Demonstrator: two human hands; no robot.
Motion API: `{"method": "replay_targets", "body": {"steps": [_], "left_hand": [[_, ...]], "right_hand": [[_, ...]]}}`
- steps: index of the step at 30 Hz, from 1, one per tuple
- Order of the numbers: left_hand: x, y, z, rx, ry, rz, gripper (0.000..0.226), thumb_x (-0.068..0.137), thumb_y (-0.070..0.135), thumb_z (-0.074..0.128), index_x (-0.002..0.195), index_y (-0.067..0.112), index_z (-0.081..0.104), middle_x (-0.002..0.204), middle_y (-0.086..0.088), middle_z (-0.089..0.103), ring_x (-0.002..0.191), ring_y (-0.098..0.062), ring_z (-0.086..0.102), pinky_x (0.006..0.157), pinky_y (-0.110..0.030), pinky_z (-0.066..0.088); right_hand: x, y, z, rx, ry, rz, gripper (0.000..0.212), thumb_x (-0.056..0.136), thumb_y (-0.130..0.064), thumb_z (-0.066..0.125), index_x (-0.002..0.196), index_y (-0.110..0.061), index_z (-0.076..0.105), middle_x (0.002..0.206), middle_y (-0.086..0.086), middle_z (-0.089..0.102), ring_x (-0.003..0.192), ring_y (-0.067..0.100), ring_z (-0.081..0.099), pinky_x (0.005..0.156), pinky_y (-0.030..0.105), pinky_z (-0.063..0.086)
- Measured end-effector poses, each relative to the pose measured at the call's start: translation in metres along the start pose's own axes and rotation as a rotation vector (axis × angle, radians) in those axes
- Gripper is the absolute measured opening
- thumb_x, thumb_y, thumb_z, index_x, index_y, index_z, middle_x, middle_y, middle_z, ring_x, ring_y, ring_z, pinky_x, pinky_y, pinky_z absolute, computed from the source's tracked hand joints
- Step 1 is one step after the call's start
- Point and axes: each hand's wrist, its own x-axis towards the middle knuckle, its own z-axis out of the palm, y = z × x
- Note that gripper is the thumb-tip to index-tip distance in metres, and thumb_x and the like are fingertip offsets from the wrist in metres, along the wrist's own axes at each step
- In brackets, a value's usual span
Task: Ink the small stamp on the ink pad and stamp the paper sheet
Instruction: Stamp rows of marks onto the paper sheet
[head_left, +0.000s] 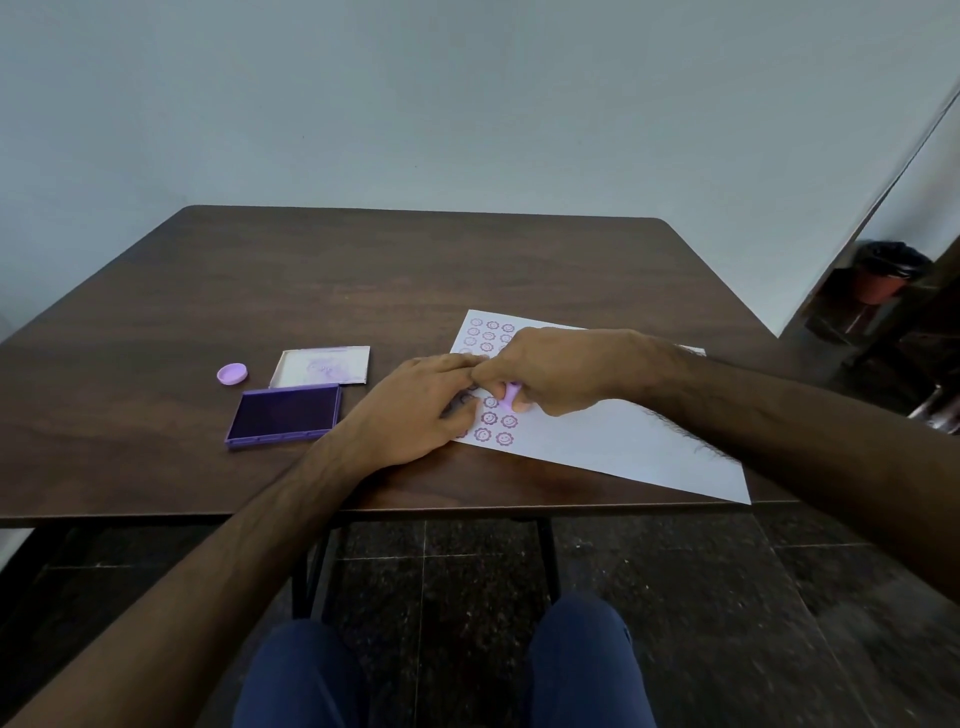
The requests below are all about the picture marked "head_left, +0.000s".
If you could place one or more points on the person's left hand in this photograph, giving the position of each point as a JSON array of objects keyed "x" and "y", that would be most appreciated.
[{"x": 401, "y": 409}]

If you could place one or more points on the person's right hand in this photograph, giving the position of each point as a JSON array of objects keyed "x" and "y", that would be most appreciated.
[{"x": 574, "y": 367}]

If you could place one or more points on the person's right fingers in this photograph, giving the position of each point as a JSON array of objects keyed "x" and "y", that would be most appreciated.
[{"x": 496, "y": 373}]

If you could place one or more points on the person's left fingers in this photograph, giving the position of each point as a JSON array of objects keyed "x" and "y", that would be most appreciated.
[{"x": 459, "y": 390}]

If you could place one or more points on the small purple stamp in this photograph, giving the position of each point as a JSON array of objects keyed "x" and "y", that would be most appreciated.
[{"x": 512, "y": 394}]

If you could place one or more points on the white paper with purple stamps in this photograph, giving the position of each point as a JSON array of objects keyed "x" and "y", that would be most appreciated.
[{"x": 622, "y": 442}]

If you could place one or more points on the person's left forearm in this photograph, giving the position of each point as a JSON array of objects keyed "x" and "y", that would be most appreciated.
[{"x": 202, "y": 592}]

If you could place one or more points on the person's right forearm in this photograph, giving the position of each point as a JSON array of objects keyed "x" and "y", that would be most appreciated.
[{"x": 810, "y": 442}]

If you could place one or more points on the white ink pad lid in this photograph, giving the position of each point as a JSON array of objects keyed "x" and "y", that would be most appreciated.
[{"x": 322, "y": 367}]

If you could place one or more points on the purple ink pad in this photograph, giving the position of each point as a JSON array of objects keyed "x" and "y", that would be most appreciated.
[{"x": 283, "y": 415}]

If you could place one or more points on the small round purple cap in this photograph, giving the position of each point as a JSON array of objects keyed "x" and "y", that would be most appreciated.
[{"x": 232, "y": 373}]

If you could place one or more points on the person's right leg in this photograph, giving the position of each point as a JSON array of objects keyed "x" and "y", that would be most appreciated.
[{"x": 585, "y": 664}]

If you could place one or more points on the person's leg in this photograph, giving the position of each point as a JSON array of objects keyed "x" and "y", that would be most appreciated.
[
  {"x": 304, "y": 679},
  {"x": 585, "y": 664}
]

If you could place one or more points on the person's left leg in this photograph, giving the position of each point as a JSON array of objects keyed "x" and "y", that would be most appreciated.
[{"x": 304, "y": 679}]

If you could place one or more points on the shiny metal bar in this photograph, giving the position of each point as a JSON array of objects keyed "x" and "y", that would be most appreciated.
[{"x": 937, "y": 412}]

